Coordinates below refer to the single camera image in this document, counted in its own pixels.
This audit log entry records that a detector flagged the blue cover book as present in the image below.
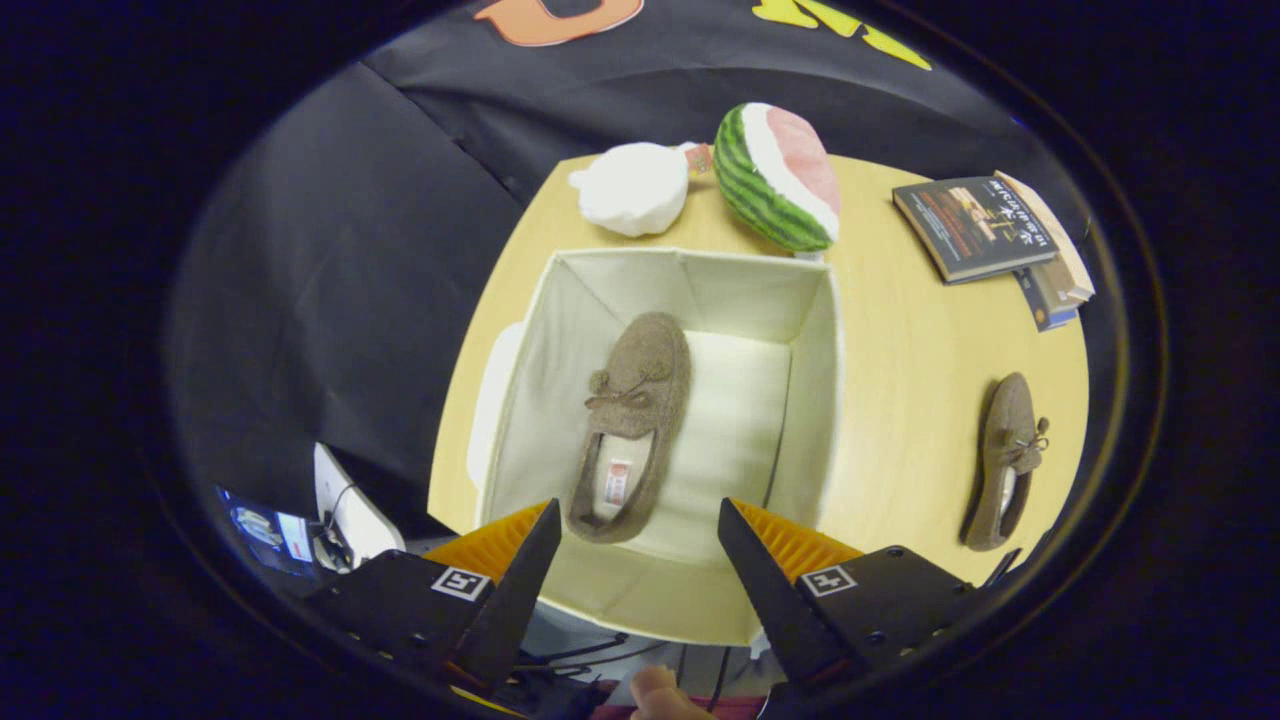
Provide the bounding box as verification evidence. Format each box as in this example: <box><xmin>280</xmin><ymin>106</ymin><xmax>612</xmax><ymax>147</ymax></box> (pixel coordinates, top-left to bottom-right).
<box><xmin>1013</xmin><ymin>262</ymin><xmax>1081</xmax><ymax>333</ymax></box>

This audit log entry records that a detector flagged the cream fabric storage box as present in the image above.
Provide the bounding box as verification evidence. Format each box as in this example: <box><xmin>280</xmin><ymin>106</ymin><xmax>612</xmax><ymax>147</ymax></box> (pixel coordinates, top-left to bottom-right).
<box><xmin>465</xmin><ymin>245</ymin><xmax>846</xmax><ymax>646</ymax></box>

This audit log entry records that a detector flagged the black cover book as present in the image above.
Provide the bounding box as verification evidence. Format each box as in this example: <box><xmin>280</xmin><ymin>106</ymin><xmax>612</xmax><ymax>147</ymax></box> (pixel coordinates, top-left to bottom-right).
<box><xmin>892</xmin><ymin>175</ymin><xmax>1059</xmax><ymax>286</ymax></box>

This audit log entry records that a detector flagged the white flat device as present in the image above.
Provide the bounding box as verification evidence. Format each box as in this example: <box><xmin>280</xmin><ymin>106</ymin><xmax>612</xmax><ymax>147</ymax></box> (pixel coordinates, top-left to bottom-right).
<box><xmin>313</xmin><ymin>443</ymin><xmax>406</xmax><ymax>571</ymax></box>

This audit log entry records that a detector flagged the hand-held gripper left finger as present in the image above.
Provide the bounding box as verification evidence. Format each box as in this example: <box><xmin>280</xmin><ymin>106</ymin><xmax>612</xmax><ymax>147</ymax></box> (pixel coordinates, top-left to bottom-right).
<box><xmin>300</xmin><ymin>498</ymin><xmax>563</xmax><ymax>696</ymax></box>

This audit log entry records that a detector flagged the brown fuzzy slipper shoe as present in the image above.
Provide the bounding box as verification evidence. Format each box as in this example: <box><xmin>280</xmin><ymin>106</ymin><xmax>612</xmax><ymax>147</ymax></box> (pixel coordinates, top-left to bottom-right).
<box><xmin>567</xmin><ymin>311</ymin><xmax>693</xmax><ymax>546</ymax></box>
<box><xmin>962</xmin><ymin>372</ymin><xmax>1051</xmax><ymax>553</ymax></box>

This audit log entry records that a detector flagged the device with lit screen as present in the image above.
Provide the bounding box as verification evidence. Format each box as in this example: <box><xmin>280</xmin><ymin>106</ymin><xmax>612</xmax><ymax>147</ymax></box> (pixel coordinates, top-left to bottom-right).
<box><xmin>215</xmin><ymin>485</ymin><xmax>316</xmax><ymax>581</ymax></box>

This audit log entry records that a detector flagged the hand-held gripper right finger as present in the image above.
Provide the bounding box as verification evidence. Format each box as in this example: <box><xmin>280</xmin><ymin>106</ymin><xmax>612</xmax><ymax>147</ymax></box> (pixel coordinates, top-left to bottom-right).
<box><xmin>717</xmin><ymin>497</ymin><xmax>1001</xmax><ymax>691</ymax></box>

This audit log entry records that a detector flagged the white plush toy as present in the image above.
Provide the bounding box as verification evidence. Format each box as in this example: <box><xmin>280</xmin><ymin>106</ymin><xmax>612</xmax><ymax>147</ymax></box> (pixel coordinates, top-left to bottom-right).
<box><xmin>568</xmin><ymin>141</ymin><xmax>713</xmax><ymax>239</ymax></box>

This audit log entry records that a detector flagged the watermelon slice plush toy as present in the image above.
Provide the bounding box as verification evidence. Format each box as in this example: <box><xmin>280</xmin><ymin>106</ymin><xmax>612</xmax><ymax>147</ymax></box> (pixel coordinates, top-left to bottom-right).
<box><xmin>712</xmin><ymin>102</ymin><xmax>843</xmax><ymax>253</ymax></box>

